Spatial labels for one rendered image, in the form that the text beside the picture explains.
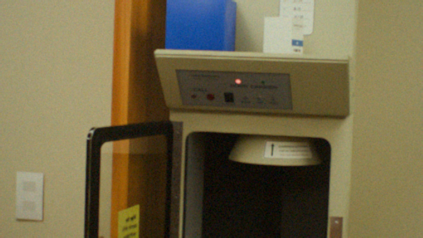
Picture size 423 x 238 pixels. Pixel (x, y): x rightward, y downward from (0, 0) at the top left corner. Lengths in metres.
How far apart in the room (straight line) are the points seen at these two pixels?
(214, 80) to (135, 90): 0.15
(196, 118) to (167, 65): 0.14
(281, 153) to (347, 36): 0.24
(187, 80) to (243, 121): 0.13
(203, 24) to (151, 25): 0.19
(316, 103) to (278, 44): 0.12
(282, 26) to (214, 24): 0.11
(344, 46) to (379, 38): 0.44
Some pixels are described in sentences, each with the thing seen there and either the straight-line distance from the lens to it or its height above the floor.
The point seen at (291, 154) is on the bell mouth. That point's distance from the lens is 1.50.
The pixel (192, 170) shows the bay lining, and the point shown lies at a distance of 1.55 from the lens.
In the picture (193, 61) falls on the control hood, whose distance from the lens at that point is 1.39.
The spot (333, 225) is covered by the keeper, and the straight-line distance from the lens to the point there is 1.48.
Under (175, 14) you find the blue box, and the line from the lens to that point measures 1.40.
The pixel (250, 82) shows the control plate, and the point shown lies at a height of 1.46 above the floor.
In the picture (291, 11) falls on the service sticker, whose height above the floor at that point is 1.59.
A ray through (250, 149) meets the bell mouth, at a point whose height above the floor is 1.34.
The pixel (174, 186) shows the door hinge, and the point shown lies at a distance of 1.52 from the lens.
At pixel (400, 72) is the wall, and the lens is 1.89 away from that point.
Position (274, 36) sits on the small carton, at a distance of 1.39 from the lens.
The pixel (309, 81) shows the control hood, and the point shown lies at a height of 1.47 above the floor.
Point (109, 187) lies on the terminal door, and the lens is 1.28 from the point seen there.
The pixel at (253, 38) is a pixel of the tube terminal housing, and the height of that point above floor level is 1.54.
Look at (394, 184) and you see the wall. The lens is 1.90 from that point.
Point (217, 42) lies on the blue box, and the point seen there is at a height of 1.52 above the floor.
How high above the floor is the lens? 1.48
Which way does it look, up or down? 3 degrees down
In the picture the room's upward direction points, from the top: 2 degrees clockwise
